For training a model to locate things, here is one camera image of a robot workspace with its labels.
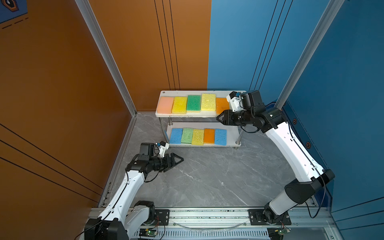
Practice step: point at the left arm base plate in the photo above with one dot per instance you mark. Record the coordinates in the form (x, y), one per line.
(158, 216)

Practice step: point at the pink sponge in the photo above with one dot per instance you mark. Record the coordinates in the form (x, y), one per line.
(165, 105)

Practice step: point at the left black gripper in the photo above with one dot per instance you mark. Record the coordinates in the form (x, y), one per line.
(171, 160)

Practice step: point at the pale yellow sponge row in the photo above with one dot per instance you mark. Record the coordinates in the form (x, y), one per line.
(198, 137)

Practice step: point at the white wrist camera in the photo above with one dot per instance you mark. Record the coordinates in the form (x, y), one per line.
(235, 101)
(162, 148)

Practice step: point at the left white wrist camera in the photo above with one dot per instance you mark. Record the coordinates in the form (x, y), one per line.
(162, 148)

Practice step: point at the aluminium front rail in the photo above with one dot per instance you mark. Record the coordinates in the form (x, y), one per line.
(234, 224)

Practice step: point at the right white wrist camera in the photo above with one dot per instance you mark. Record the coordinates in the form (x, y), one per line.
(235, 101)

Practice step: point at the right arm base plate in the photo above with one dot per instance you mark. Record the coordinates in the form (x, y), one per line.
(262, 217)

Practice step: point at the light green sponge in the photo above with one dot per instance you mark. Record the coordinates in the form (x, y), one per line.
(187, 136)

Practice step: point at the green circuit board left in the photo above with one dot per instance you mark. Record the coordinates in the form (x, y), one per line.
(147, 233)

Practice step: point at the bright yellow sponge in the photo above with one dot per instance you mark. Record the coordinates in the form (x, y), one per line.
(180, 105)

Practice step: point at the circuit board right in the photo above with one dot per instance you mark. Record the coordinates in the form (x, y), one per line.
(278, 234)

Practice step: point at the white two-tier shelf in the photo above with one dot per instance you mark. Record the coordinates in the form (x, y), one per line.
(194, 120)

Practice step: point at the orange sponge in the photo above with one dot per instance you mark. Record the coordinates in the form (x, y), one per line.
(209, 136)
(221, 105)

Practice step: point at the blue sponge row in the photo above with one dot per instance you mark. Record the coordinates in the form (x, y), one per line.
(176, 136)
(220, 137)

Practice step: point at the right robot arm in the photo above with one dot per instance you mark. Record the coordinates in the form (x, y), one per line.
(248, 108)

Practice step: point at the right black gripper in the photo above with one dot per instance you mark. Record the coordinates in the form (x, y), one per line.
(227, 117)

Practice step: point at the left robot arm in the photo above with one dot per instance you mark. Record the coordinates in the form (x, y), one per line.
(121, 218)

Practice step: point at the dark green sponge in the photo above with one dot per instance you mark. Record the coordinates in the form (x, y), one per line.
(193, 104)

